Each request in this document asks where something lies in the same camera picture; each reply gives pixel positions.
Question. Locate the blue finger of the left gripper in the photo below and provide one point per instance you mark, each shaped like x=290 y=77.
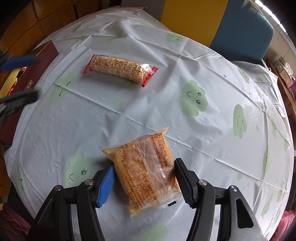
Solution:
x=19 y=99
x=9 y=63

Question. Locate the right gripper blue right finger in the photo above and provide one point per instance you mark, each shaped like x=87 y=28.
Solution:
x=187 y=181

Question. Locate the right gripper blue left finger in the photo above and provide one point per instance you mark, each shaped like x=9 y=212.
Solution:
x=104 y=185

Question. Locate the clear bag brown crispy snack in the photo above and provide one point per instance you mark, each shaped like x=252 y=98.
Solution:
x=146 y=170

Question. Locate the clear rice-cracker roll red ends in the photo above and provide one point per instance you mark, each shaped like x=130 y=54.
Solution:
x=131 y=70

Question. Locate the white cloud-print tablecloth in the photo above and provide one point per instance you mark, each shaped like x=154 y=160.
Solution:
x=226 y=120

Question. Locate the pink fuzzy sleeve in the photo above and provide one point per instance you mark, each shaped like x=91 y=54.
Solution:
x=284 y=224

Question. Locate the wooden side table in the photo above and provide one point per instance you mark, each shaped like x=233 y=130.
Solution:
x=288 y=99

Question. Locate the patterned tissue box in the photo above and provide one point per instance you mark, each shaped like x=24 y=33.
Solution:
x=285 y=71

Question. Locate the grey yellow blue chair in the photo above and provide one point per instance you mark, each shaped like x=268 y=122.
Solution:
x=234 y=29

